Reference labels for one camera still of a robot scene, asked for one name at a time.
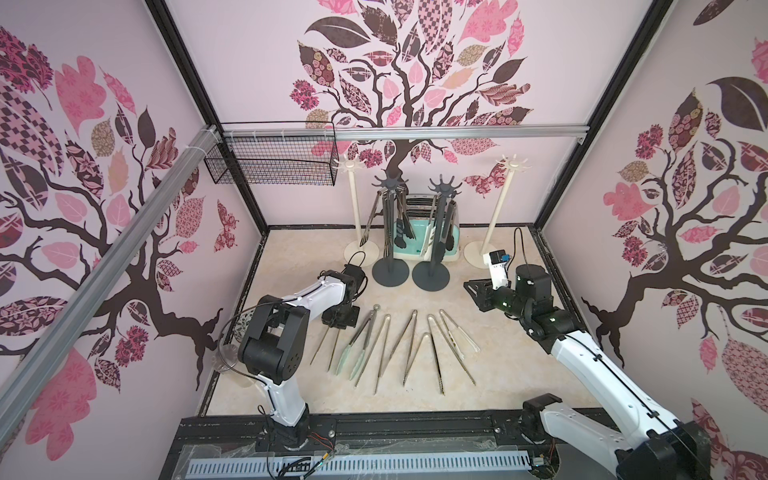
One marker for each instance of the steel tongs right centre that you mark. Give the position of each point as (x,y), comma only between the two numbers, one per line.
(450,348)

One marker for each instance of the cream utensil rack right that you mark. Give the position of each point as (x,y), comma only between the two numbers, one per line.
(500,177)

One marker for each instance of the aluminium frame rail left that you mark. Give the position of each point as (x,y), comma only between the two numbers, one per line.
(39,365)

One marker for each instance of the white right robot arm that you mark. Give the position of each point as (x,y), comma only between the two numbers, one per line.
(646,441)

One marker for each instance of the short steel tongs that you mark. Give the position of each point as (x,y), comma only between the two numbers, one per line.
(422,374)

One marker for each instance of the green silicone tip tongs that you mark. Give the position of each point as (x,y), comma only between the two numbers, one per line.
(363,331)

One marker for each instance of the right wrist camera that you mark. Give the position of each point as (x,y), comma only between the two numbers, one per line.
(497,262)

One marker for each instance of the black silicone tip tongs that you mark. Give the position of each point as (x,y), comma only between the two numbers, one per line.
(403,226)

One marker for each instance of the steel tongs white tips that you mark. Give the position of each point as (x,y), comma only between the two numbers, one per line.
(429,231)

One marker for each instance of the aluminium frame rail back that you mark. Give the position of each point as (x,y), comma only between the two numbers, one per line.
(409,133)

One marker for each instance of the cream utensil rack left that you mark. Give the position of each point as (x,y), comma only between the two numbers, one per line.
(368,253)

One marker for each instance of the clear glass lid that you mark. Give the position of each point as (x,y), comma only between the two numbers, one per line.
(226,358)

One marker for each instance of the grey utensil rack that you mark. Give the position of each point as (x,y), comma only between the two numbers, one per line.
(432,275)

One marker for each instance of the mint green toaster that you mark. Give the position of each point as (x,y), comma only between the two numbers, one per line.
(418,206)

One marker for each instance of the cream utensil rack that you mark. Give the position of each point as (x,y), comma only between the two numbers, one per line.
(500,177)
(368,253)

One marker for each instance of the black nylon tongs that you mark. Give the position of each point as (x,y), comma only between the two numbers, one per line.
(445,231)

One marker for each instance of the grey utensil rack stand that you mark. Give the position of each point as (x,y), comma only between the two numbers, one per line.
(389,271)

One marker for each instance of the black wire basket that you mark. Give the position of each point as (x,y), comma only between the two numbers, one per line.
(304,153)

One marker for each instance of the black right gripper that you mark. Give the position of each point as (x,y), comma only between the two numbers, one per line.
(489,296)

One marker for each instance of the white handled tongs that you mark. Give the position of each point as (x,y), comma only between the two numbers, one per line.
(457,335)

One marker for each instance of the aluminium frame rail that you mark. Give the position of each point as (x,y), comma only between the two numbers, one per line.
(409,133)
(39,365)

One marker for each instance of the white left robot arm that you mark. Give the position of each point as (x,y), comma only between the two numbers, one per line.
(273,344)

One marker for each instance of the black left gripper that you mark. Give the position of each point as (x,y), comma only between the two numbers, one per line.
(353,321)

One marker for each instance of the white cable duct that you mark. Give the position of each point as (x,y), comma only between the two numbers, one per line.
(357,466)

